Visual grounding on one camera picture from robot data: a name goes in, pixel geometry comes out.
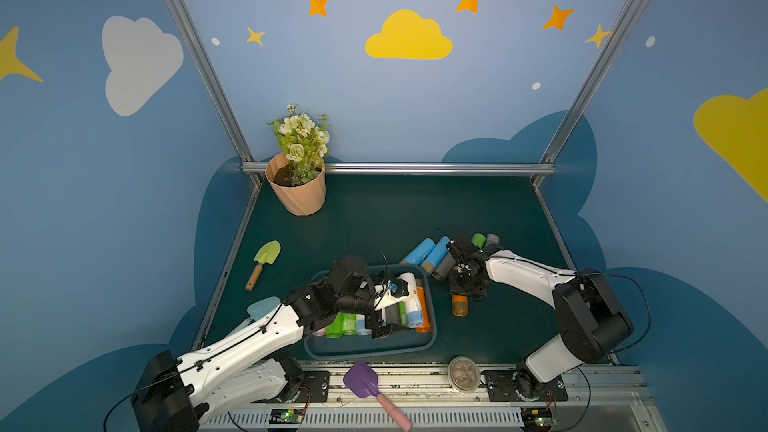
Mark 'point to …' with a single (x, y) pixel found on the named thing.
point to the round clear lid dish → (464, 374)
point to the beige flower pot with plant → (299, 174)
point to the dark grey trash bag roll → (392, 314)
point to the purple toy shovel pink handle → (362, 380)
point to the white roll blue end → (414, 317)
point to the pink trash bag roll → (321, 332)
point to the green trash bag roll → (335, 330)
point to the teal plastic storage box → (401, 343)
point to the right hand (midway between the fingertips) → (460, 286)
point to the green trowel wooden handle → (269, 253)
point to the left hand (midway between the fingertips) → (410, 304)
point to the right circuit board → (538, 419)
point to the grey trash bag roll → (445, 268)
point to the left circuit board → (286, 416)
